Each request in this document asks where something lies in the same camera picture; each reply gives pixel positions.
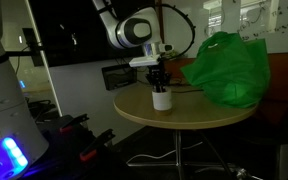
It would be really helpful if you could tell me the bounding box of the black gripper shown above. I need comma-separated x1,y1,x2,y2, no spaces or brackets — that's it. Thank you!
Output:
146,63,171,92

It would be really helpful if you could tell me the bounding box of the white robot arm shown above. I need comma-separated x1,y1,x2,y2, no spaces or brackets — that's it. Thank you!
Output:
92,0,174,93

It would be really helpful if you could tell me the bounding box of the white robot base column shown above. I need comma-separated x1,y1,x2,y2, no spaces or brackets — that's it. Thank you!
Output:
0,1,49,180

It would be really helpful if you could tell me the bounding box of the white ceramic mug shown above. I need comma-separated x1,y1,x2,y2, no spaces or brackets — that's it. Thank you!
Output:
152,89,172,111

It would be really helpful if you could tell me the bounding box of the yellow green object on ledge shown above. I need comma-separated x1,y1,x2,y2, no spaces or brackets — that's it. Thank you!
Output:
165,50,179,60

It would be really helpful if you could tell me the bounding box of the round wooden table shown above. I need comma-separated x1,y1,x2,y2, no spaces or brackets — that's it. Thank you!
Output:
114,84,257,180

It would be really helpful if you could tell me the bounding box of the green plastic bag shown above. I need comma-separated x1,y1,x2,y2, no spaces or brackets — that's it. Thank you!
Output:
181,32,271,108

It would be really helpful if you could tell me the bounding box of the black clamp with orange tip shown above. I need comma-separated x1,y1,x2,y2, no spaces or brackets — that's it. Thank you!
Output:
79,129,115,162

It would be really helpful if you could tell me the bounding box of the red bench seat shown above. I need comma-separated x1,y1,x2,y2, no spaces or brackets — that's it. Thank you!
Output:
163,52,288,145

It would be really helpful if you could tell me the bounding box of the white floor cable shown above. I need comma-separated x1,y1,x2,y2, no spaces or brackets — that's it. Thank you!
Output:
125,141,204,166

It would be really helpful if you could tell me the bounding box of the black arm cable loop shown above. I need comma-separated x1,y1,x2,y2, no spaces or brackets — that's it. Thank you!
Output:
155,3,197,62

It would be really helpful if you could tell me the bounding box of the black wall monitor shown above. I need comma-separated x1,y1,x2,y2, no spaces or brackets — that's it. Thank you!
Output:
27,0,155,67

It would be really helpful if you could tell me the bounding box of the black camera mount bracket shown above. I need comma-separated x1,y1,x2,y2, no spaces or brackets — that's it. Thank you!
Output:
9,27,46,67

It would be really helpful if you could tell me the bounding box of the whiteboard on wall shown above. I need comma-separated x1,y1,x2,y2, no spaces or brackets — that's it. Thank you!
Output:
162,0,288,58

